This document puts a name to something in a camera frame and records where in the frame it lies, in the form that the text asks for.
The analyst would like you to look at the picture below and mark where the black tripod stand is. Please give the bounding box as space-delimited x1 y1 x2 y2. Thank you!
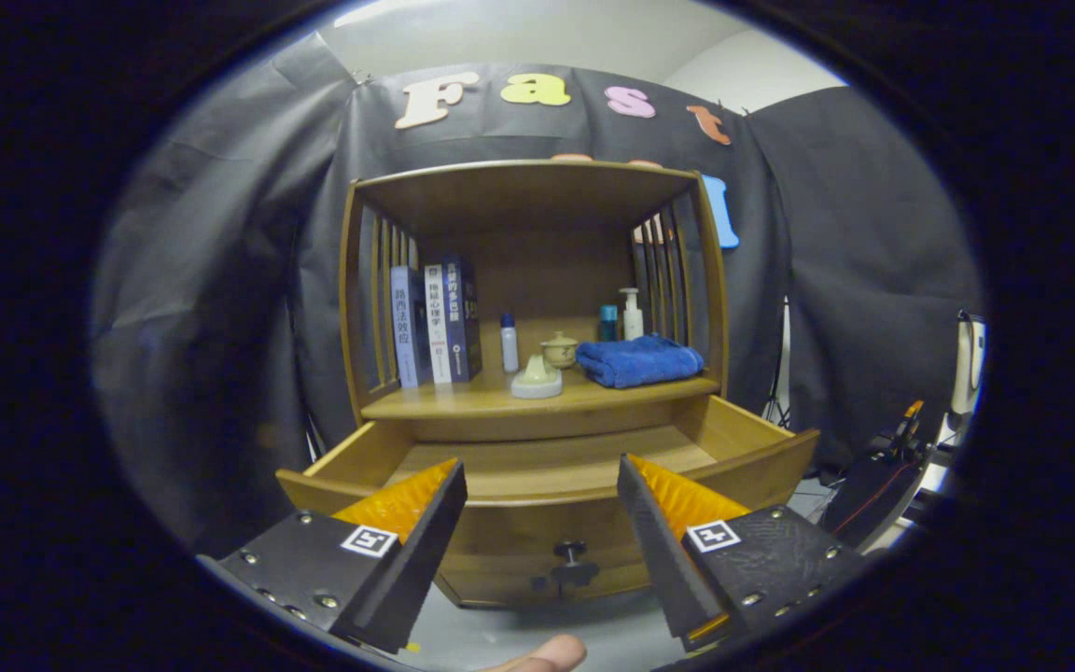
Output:
760 373 795 432

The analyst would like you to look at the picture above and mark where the black device with orange clip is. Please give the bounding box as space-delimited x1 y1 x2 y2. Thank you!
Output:
822 399 944 552

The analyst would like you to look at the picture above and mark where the white book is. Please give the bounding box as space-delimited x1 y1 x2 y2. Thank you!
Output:
423 263 453 385

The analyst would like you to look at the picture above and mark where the wooden cabinet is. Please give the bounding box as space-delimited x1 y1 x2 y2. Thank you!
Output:
339 159 730 609

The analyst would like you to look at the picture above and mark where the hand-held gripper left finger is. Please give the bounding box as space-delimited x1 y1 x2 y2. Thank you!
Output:
197 457 469 654

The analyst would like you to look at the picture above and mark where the cream lidded teacup with saucer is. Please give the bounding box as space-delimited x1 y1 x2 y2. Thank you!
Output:
539 331 580 371

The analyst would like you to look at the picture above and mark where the wooden cabinet door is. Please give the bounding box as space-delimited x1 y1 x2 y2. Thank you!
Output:
561 562 655 604
432 567 562 609

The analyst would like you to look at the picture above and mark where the white upright object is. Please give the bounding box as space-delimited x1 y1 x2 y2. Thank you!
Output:
953 310 986 416

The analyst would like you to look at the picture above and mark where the dark blue book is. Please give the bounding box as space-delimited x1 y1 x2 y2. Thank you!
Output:
444 257 483 383

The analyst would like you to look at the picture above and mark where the folded blue towel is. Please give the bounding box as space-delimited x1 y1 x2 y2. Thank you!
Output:
575 334 706 390

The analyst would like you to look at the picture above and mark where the pale green scrub brush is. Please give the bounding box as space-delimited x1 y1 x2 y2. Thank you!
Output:
510 352 564 400

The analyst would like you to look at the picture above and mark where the wooden drawer with black knob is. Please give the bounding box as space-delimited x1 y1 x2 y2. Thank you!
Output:
276 394 820 591

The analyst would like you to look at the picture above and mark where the light blue book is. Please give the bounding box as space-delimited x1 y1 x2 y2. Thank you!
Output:
390 265 431 389

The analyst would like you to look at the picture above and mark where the black backdrop cloth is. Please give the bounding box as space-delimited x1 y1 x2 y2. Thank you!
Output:
90 33 984 561

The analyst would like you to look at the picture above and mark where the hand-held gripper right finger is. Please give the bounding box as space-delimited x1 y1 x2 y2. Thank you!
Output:
617 455 860 651

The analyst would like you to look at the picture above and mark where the wooden countertop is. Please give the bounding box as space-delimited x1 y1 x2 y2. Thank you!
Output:
362 359 720 421

